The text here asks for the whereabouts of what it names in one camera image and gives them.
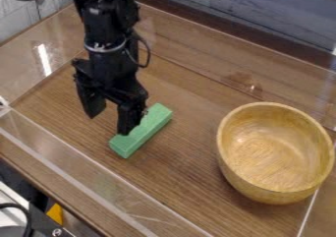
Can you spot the clear acrylic front wall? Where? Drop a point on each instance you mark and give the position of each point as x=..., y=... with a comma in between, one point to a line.
x=126, y=197

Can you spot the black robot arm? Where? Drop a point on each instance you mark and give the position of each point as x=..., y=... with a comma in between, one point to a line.
x=108, y=21

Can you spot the brown wooden bowl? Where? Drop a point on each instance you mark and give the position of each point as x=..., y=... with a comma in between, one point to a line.
x=275, y=152

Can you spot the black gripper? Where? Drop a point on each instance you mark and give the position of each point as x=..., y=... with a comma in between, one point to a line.
x=106, y=78

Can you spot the black device with yellow label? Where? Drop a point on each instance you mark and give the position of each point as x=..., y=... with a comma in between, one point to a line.
x=47, y=227

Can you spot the green rectangular block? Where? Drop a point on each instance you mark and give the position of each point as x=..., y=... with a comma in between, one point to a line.
x=158, y=117

